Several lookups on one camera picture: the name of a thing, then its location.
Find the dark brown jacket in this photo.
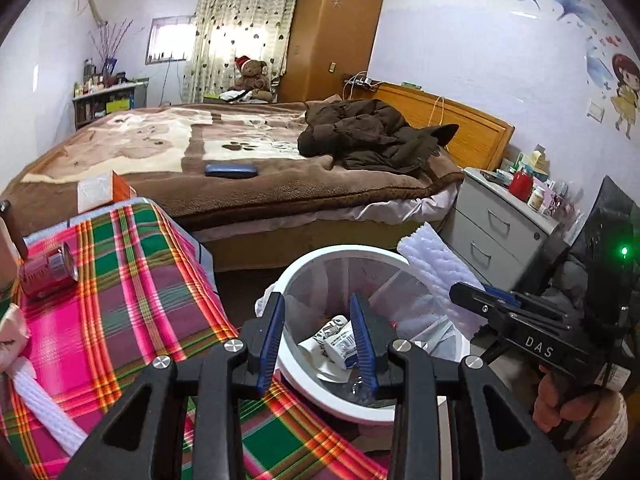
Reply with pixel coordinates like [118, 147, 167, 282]
[297, 99, 459, 177]

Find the black chair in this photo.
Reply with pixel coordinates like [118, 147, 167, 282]
[570, 176, 639, 280]

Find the orange white tissue box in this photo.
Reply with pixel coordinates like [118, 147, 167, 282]
[77, 171, 137, 214]

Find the brown blanket bed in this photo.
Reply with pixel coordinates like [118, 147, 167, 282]
[3, 103, 463, 242]

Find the wooden wardrobe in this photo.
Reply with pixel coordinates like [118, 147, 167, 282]
[278, 0, 383, 102]

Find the plaid pink green tablecloth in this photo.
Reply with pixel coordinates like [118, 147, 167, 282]
[1, 202, 387, 479]

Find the cluttered corner shelf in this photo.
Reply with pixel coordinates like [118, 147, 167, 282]
[72, 58, 149, 130]

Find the red cup on nightstand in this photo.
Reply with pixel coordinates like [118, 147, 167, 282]
[508, 170, 534, 203]

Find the right hand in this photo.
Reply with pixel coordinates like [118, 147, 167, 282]
[533, 366, 620, 441]

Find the red soda can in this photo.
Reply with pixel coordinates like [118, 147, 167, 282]
[18, 243, 78, 299]

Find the patterned window curtain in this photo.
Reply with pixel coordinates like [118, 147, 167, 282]
[183, 0, 296, 103]

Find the white round trash bin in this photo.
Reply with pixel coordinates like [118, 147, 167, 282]
[269, 245, 471, 426]

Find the girl wall sticker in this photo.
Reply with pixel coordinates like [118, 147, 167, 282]
[611, 53, 640, 140]

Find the wooden headboard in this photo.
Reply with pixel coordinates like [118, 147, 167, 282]
[349, 80, 516, 172]

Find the white foam net sleeve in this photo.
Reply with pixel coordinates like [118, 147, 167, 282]
[397, 223, 486, 340]

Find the grey drawer nightstand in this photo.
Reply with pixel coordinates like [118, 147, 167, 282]
[440, 168, 559, 290]

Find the brown teddy bear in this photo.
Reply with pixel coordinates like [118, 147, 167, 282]
[231, 55, 273, 103]

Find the white blue printed carton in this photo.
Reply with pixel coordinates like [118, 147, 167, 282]
[298, 314, 358, 384]

